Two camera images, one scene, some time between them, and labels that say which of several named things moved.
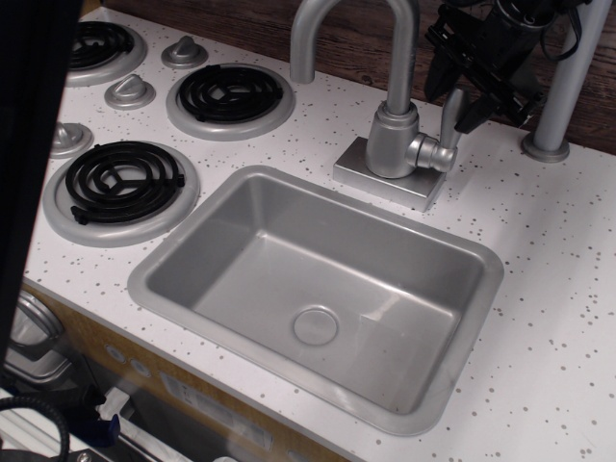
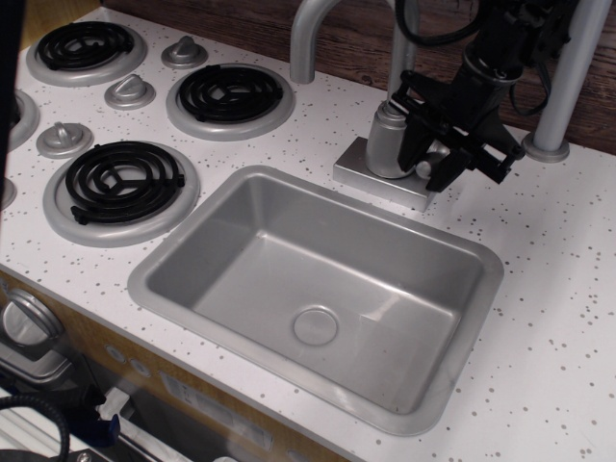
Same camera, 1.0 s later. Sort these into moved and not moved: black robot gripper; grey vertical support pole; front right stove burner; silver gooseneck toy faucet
Moved: black robot gripper
Not moved: front right stove burner; silver gooseneck toy faucet; grey vertical support pole
